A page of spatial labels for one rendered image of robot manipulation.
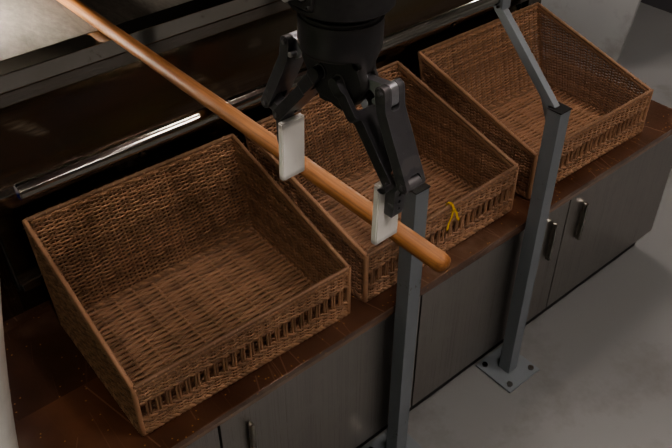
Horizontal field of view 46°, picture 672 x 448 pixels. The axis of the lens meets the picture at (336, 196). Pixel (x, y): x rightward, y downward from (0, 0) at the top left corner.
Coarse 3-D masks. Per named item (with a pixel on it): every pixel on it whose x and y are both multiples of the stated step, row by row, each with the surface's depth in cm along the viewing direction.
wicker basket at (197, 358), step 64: (128, 192) 188; (192, 192) 198; (256, 192) 203; (64, 256) 182; (128, 256) 192; (192, 256) 203; (256, 256) 204; (320, 256) 188; (64, 320) 181; (128, 320) 187; (192, 320) 187; (256, 320) 167; (320, 320) 183; (128, 384) 154; (192, 384) 172
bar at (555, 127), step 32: (480, 0) 187; (416, 32) 176; (512, 32) 193; (256, 96) 154; (544, 96) 193; (160, 128) 144; (192, 128) 148; (544, 128) 196; (96, 160) 137; (544, 160) 200; (32, 192) 132; (416, 192) 166; (544, 192) 204; (416, 224) 171; (544, 224) 213; (416, 288) 184; (416, 320) 192; (512, 320) 235; (512, 352) 242; (512, 384) 244
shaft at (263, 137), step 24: (72, 0) 179; (96, 24) 171; (144, 48) 161; (168, 72) 154; (192, 96) 150; (216, 96) 146; (240, 120) 140; (264, 144) 136; (312, 168) 129; (336, 192) 125; (360, 216) 122; (408, 240) 116; (432, 264) 113
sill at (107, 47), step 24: (216, 0) 186; (240, 0) 188; (264, 0) 192; (120, 24) 176; (144, 24) 176; (168, 24) 178; (192, 24) 182; (48, 48) 167; (72, 48) 167; (96, 48) 169; (120, 48) 173; (0, 72) 159; (24, 72) 161; (48, 72) 165
